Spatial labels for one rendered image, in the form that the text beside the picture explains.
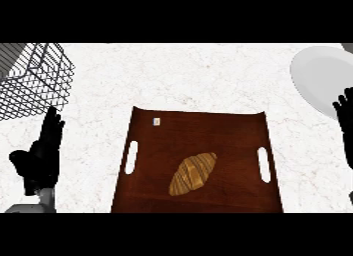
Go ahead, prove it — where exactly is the white round plate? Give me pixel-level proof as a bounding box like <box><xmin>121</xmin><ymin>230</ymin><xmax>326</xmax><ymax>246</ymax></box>
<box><xmin>288</xmin><ymin>45</ymin><xmax>353</xmax><ymax>120</ymax></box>

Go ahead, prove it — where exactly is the golden brown croissant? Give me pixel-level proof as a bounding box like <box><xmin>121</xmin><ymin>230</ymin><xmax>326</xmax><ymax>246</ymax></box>
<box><xmin>167</xmin><ymin>152</ymin><xmax>218</xmax><ymax>197</ymax></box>

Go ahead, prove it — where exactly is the black wire basket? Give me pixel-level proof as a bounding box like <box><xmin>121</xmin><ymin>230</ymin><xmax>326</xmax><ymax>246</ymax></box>
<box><xmin>0</xmin><ymin>43</ymin><xmax>76</xmax><ymax>123</ymax></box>

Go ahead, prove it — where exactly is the brown wooden tray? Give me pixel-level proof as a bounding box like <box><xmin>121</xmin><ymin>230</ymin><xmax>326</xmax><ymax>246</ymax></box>
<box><xmin>109</xmin><ymin>105</ymin><xmax>285</xmax><ymax>214</ymax></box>

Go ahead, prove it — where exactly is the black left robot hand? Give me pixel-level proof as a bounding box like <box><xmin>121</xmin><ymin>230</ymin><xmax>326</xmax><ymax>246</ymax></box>
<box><xmin>7</xmin><ymin>105</ymin><xmax>66</xmax><ymax>197</ymax></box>

